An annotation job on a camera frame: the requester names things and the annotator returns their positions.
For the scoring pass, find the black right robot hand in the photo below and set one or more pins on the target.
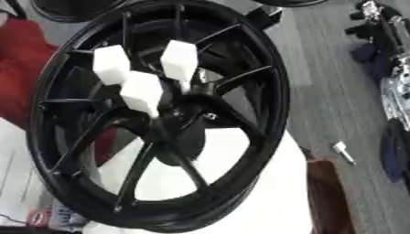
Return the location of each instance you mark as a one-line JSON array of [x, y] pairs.
[[396, 152]]

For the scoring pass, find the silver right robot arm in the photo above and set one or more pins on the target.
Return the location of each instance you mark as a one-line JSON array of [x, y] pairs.
[[396, 88]]

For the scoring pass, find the black spoked wheel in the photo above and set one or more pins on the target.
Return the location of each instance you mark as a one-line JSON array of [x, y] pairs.
[[267, 100]]

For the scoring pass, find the brown wooden furniture piece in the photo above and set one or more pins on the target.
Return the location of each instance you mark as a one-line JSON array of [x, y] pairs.
[[327, 195]]

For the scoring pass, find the black round tyre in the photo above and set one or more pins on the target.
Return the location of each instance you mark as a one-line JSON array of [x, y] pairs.
[[288, 2], [64, 12]]

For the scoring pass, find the black block stand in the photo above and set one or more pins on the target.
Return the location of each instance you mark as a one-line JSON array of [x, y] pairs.
[[266, 16]]

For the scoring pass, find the printed red and white packet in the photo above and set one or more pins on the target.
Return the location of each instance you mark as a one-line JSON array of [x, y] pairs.
[[58, 217]]

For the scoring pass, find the red fabric bundle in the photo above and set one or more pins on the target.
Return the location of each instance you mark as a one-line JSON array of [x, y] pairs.
[[21, 70]]

